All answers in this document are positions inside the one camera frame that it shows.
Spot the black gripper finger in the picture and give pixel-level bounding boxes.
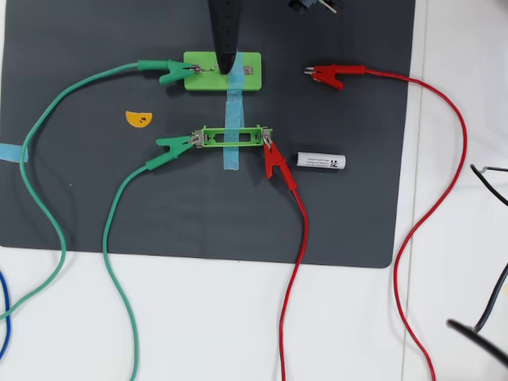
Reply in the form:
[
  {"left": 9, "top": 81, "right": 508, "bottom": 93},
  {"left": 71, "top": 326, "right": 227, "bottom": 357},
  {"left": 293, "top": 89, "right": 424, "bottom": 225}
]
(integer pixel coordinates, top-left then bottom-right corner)
[{"left": 208, "top": 0, "right": 243, "bottom": 75}]

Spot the red alligator clip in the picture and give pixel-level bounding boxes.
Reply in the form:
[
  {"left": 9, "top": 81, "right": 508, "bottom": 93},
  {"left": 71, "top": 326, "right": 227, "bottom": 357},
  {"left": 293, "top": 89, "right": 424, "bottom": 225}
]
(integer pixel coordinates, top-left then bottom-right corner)
[
  {"left": 304, "top": 64, "right": 366, "bottom": 91},
  {"left": 261, "top": 134, "right": 298, "bottom": 192}
]

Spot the white AA battery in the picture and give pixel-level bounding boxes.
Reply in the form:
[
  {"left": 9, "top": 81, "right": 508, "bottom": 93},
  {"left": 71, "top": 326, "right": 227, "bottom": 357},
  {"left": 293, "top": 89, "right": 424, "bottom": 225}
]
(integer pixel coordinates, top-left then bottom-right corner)
[{"left": 296, "top": 151, "right": 347, "bottom": 171}]

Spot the red cable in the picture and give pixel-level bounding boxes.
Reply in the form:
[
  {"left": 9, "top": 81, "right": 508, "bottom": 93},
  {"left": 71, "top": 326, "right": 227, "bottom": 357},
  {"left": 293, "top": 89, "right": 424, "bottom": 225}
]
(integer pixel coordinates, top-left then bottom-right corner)
[
  {"left": 363, "top": 67, "right": 469, "bottom": 381},
  {"left": 279, "top": 188, "right": 310, "bottom": 381}
]

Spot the green bulb holder board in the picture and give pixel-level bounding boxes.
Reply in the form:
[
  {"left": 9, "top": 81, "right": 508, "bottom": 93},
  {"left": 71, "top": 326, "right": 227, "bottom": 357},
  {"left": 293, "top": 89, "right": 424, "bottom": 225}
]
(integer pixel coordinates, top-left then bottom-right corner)
[{"left": 183, "top": 52, "right": 263, "bottom": 92}]

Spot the green alligator clip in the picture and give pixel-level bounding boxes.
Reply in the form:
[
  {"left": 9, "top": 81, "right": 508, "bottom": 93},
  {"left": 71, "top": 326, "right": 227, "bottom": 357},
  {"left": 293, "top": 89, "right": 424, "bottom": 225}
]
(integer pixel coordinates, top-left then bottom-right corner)
[
  {"left": 145, "top": 134, "right": 202, "bottom": 171},
  {"left": 137, "top": 59, "right": 202, "bottom": 86}
]

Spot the green battery holder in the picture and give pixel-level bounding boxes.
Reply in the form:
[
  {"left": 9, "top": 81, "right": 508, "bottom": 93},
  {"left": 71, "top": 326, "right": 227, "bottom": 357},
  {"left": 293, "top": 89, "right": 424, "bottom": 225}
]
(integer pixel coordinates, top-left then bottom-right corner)
[{"left": 191, "top": 125, "right": 275, "bottom": 150}]

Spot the orange half-round sticker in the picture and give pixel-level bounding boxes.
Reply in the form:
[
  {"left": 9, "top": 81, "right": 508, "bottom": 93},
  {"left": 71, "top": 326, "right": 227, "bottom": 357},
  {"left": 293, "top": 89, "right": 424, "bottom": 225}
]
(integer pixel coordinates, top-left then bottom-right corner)
[{"left": 125, "top": 110, "right": 153, "bottom": 129}]

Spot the dark grey work mat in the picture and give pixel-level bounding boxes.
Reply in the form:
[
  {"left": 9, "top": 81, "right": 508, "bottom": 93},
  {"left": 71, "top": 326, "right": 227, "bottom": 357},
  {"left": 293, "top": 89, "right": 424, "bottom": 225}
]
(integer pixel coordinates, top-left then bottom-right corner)
[{"left": 0, "top": 0, "right": 417, "bottom": 270}]

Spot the short blue tape piece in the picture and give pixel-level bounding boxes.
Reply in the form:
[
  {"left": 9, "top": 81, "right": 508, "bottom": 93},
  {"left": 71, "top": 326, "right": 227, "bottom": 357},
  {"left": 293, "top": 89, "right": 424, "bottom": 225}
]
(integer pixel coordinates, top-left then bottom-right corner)
[{"left": 0, "top": 143, "right": 29, "bottom": 164}]

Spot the black blurred rod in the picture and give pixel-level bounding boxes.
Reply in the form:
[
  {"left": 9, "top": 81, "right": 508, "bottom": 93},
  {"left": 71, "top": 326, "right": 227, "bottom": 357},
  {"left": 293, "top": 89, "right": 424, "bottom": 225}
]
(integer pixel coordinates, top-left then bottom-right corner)
[{"left": 446, "top": 318, "right": 508, "bottom": 370}]

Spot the green cable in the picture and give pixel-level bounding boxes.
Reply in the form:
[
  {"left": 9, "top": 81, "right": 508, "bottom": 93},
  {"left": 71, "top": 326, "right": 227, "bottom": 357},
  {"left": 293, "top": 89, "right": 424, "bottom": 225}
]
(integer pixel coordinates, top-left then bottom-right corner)
[
  {"left": 102, "top": 164, "right": 151, "bottom": 381},
  {"left": 0, "top": 62, "right": 140, "bottom": 321}
]

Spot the thin black cable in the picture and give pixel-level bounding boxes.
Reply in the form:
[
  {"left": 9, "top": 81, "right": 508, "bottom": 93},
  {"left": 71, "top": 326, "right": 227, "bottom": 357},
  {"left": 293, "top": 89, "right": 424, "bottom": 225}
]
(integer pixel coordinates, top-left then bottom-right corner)
[{"left": 470, "top": 164, "right": 508, "bottom": 207}]

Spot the blue cable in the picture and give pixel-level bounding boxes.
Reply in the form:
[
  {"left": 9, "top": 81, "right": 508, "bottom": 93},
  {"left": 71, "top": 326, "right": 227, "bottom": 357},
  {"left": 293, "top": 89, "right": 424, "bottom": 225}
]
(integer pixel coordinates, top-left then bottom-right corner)
[{"left": 0, "top": 271, "right": 12, "bottom": 358}]

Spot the dark grey cable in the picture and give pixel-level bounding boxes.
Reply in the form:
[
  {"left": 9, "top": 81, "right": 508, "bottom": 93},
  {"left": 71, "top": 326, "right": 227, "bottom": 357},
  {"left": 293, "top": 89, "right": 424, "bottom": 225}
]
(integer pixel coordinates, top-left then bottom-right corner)
[{"left": 473, "top": 261, "right": 508, "bottom": 333}]

